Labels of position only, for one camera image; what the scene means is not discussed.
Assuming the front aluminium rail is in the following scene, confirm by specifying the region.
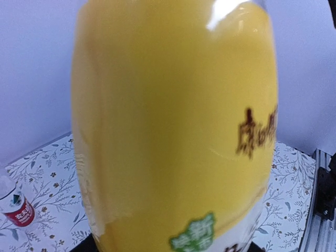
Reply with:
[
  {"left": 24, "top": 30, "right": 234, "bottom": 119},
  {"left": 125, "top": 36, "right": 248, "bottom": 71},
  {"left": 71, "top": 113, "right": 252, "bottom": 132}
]
[{"left": 298, "top": 149, "right": 335, "bottom": 252}]

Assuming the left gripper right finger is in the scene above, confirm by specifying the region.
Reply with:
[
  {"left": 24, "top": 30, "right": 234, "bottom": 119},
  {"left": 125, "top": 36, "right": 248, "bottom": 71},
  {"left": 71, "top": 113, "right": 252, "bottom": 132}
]
[{"left": 248, "top": 241, "right": 270, "bottom": 252}]

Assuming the floral patterned table mat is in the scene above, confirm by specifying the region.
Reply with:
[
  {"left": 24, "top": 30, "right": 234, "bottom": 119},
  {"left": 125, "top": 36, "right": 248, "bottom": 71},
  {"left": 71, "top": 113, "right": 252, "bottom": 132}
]
[{"left": 1, "top": 135, "right": 316, "bottom": 251}]

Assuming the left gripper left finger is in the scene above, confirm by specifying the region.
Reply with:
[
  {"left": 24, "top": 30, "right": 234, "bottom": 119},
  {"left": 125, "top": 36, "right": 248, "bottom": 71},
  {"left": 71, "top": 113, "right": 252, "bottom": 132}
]
[{"left": 70, "top": 234, "right": 99, "bottom": 252}]

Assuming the yellow juice bottle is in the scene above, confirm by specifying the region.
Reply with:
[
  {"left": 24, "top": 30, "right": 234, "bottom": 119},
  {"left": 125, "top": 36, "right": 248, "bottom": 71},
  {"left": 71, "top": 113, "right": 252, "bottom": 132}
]
[{"left": 71, "top": 1, "right": 278, "bottom": 251}]

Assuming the red cap water bottle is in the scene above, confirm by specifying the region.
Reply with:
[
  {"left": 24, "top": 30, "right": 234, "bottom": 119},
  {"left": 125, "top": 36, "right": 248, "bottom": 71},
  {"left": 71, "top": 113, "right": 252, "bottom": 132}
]
[{"left": 1, "top": 175, "right": 35, "bottom": 227}]

